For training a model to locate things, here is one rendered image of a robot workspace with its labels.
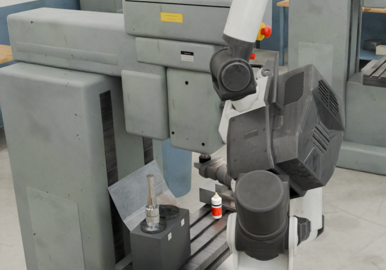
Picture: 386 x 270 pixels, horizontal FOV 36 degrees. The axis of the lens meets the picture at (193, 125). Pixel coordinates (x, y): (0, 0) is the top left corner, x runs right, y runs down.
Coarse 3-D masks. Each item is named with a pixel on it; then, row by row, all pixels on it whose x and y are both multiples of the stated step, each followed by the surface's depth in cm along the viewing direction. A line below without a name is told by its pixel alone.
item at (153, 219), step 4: (148, 212) 197; (152, 212) 197; (156, 212) 197; (148, 216) 198; (152, 216) 197; (156, 216) 198; (148, 220) 198; (152, 220) 198; (156, 220) 198; (148, 224) 199; (152, 224) 198; (156, 224) 199
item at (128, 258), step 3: (129, 255) 256; (123, 258) 254; (126, 258) 254; (129, 258) 254; (120, 261) 252; (123, 261) 252; (126, 261) 251; (129, 261) 251; (117, 264) 250; (120, 264) 250; (123, 264) 249; (126, 264) 249; (117, 267) 250; (120, 267) 249; (123, 267) 248
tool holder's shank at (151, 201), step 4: (148, 176) 194; (152, 176) 194; (148, 180) 194; (152, 180) 194; (148, 184) 195; (152, 184) 195; (148, 188) 195; (152, 188) 195; (148, 192) 196; (152, 192) 196; (148, 196) 196; (152, 196) 196; (148, 200) 197; (152, 200) 196; (148, 204) 197; (152, 204) 197
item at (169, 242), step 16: (160, 208) 211; (176, 208) 211; (144, 224) 201; (160, 224) 200; (176, 224) 204; (144, 240) 197; (160, 240) 194; (176, 240) 205; (144, 256) 199; (160, 256) 196; (176, 256) 207
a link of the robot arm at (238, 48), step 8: (224, 40) 159; (232, 40) 157; (240, 40) 156; (232, 48) 159; (240, 48) 157; (248, 48) 158; (216, 56) 164; (224, 56) 160; (232, 56) 158; (240, 56) 158; (248, 56) 159; (216, 64) 160; (216, 72) 159
